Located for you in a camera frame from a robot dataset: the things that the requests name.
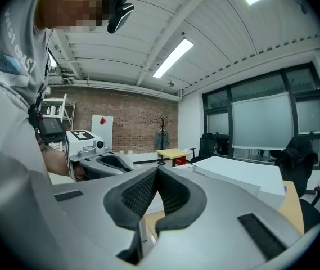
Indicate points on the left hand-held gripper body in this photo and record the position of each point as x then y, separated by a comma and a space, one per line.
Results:
81, 142

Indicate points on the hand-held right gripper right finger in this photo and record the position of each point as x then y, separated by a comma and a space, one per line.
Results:
218, 235

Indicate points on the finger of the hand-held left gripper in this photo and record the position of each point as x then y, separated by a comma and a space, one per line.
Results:
123, 162
100, 171

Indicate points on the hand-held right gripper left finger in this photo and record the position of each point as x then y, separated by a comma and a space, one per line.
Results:
92, 221

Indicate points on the white microwave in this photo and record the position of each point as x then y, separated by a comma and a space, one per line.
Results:
232, 176

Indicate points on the person's left forearm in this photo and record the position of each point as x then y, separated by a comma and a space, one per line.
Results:
57, 160

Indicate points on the person's left hand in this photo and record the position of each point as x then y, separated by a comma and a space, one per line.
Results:
79, 173

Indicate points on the white board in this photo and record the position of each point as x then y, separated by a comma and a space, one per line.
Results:
102, 134

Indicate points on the red paper diamond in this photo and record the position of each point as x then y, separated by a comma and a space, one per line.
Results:
102, 121

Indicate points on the black wrist-mounted screen device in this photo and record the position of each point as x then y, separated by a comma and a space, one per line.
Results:
51, 128

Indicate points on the white metal shelf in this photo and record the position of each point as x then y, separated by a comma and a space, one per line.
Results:
64, 105

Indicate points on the grey coat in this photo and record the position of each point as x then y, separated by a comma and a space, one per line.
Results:
161, 141

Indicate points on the small wooden table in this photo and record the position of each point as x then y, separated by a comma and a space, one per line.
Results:
171, 152

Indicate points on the red box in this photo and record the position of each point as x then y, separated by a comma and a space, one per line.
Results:
180, 160

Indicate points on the dark coat rack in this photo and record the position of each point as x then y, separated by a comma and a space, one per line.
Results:
163, 119

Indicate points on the black office chair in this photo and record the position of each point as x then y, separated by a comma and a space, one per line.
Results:
204, 148
311, 215

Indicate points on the person's grey printed t-shirt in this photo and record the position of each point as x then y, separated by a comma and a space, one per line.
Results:
8, 80

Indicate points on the black jacket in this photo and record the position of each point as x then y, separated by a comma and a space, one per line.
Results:
297, 162

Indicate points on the black framed window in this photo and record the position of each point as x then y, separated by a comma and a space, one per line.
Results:
261, 122

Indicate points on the person's head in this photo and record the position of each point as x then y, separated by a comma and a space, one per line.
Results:
69, 7

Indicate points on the black head camera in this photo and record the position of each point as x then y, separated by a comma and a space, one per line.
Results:
120, 18

